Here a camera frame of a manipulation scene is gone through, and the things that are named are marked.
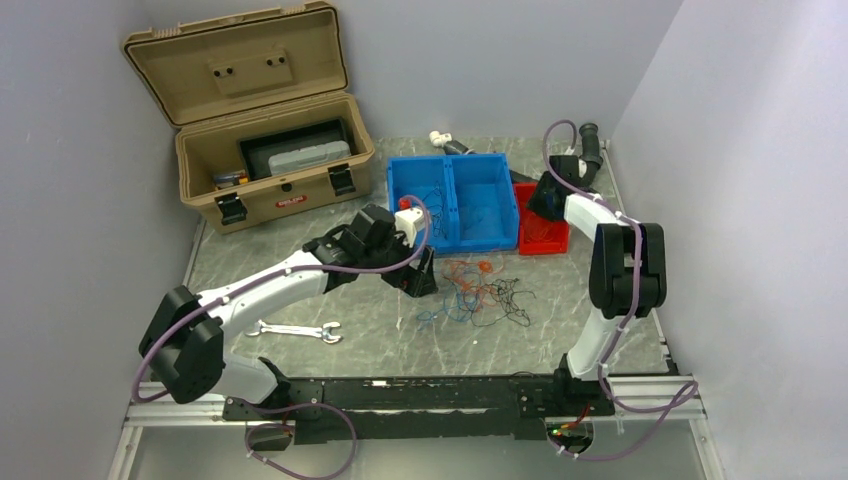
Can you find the yellow black tool in toolbox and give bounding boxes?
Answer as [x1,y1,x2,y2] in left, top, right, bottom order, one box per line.
[212,170,250,190]

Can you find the silver open-end wrench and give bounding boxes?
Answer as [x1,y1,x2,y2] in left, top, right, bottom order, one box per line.
[243,320,343,344]

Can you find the white pipe fitting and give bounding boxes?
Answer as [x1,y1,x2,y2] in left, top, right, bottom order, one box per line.
[428,130,452,148]

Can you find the red plastic bin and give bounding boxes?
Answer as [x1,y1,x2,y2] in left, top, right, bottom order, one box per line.
[513,183,569,256]

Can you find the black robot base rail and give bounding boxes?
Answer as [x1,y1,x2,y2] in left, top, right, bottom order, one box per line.
[222,369,615,445]

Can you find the blue wire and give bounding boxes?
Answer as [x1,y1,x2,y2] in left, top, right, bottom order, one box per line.
[463,203,505,230]

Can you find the tan plastic toolbox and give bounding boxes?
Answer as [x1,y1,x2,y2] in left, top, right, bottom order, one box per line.
[123,1,375,234]

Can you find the orange blue wires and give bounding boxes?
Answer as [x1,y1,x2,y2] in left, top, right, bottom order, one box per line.
[415,256,538,333]

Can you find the black tray in toolbox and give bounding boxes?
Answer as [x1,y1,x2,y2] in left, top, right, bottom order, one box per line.
[238,118,356,180]

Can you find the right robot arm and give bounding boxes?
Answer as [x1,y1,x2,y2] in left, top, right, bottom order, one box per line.
[527,155,668,415]

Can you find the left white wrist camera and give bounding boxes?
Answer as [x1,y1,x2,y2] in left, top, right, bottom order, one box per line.
[394,195,429,248]

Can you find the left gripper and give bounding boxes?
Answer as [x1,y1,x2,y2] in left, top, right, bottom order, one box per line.
[361,228,438,298]

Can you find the dark grey corrugated hose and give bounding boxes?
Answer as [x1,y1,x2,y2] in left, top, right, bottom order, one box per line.
[442,122,605,187]

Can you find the blue double plastic bin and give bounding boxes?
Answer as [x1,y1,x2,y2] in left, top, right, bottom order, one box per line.
[387,153,519,255]

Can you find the orange wire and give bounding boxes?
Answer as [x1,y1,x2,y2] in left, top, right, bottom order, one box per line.
[523,211,564,250]

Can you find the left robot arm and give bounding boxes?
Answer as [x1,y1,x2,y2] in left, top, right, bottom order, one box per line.
[132,195,432,420]

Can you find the black wire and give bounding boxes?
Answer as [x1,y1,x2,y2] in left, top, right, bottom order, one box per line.
[420,182,452,240]

